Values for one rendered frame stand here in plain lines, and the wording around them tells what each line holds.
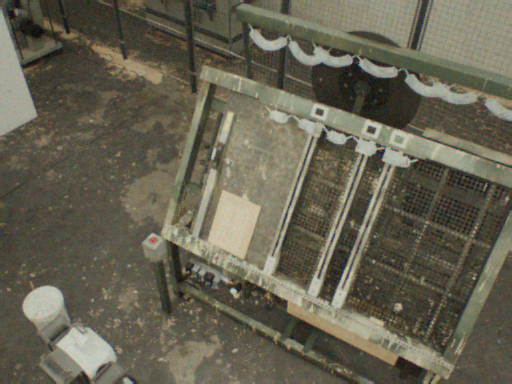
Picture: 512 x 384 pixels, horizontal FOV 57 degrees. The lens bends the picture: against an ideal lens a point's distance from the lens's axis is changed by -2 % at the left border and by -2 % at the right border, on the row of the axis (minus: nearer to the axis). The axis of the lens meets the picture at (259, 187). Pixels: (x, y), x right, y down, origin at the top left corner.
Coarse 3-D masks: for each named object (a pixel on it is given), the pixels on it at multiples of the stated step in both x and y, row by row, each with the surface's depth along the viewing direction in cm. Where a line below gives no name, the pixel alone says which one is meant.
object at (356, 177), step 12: (360, 156) 294; (360, 168) 295; (360, 180) 299; (348, 192) 300; (348, 204) 300; (336, 216) 304; (336, 228) 309; (336, 240) 306; (324, 252) 310; (324, 264) 311; (324, 276) 315; (312, 288) 316
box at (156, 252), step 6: (150, 240) 346; (162, 240) 346; (144, 246) 345; (150, 246) 342; (156, 246) 342; (162, 246) 348; (144, 252) 351; (150, 252) 346; (156, 252) 344; (162, 252) 352; (150, 258) 352; (156, 258) 347
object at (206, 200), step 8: (232, 112) 330; (232, 120) 332; (232, 128) 335; (224, 136) 334; (224, 144) 335; (224, 152) 339; (216, 176) 342; (208, 184) 344; (208, 192) 344; (208, 200) 345; (200, 208) 349; (200, 216) 349; (200, 224) 350; (200, 232) 353
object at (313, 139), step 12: (312, 108) 299; (324, 108) 296; (324, 120) 297; (312, 132) 293; (312, 144) 307; (312, 156) 310; (300, 168) 311; (300, 180) 312; (300, 192) 316; (288, 204) 317; (288, 216) 318; (288, 228) 323; (276, 240) 323; (276, 252) 324; (276, 264) 330
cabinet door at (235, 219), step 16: (224, 192) 341; (224, 208) 343; (240, 208) 338; (256, 208) 332; (224, 224) 345; (240, 224) 339; (208, 240) 351; (224, 240) 346; (240, 240) 341; (240, 256) 342
